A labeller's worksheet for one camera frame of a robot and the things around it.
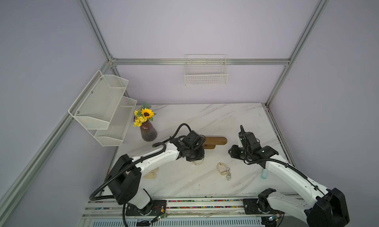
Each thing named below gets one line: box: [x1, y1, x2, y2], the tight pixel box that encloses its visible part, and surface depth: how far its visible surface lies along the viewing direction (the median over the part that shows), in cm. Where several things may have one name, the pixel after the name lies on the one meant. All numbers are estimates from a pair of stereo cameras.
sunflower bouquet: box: [132, 102, 157, 128], surface depth 84 cm
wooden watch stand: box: [202, 136, 228, 150], surface depth 92 cm
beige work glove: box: [142, 167, 159, 180], surface depth 86 cm
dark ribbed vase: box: [140, 119, 158, 143], surface depth 95 cm
